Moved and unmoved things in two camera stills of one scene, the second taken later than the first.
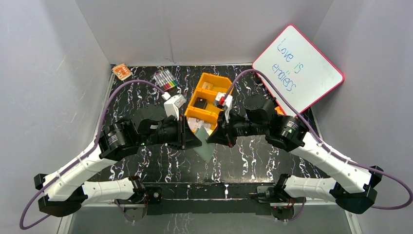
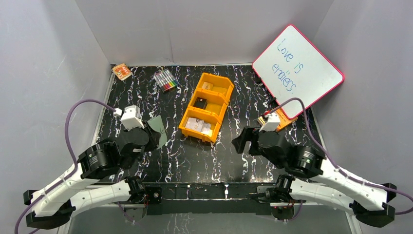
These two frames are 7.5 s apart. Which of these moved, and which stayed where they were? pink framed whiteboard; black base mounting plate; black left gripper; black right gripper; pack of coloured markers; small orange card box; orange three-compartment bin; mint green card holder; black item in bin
Moved: mint green card holder; black left gripper; black right gripper
Stayed: small orange card box; orange three-compartment bin; black base mounting plate; pack of coloured markers; black item in bin; pink framed whiteboard
